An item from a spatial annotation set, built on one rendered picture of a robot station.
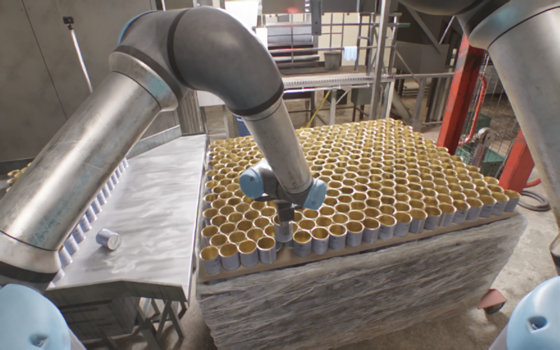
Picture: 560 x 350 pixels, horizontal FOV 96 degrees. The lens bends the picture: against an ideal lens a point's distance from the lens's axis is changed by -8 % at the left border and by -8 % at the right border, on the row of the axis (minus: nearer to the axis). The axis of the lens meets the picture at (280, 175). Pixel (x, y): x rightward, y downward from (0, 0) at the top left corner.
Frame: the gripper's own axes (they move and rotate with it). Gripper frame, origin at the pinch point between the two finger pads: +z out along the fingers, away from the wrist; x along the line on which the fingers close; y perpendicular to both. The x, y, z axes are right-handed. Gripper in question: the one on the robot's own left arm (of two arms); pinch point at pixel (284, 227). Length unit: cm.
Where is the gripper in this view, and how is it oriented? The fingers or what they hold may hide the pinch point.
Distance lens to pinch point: 96.0
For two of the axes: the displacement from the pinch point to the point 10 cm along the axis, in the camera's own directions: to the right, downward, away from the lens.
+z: 0.6, 8.6, 5.1
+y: 9.8, -1.5, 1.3
